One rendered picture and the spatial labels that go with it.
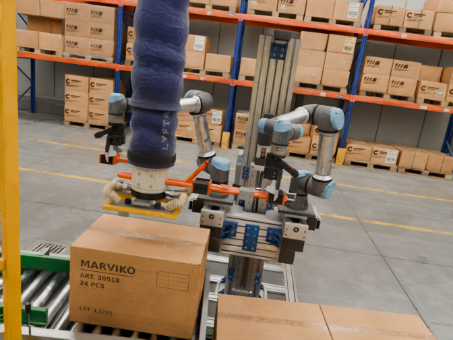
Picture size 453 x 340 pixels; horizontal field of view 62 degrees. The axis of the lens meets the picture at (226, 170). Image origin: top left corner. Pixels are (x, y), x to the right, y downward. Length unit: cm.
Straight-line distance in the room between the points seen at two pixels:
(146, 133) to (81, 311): 91
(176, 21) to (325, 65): 742
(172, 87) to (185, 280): 86
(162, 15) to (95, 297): 129
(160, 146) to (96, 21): 806
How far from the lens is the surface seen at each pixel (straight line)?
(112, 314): 198
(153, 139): 168
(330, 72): 896
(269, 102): 240
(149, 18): 166
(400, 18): 935
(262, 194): 176
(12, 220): 162
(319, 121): 212
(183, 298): 184
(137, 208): 176
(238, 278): 268
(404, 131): 1087
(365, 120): 1054
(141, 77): 167
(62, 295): 227
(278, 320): 219
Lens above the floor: 180
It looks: 15 degrees down
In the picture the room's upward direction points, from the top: 7 degrees clockwise
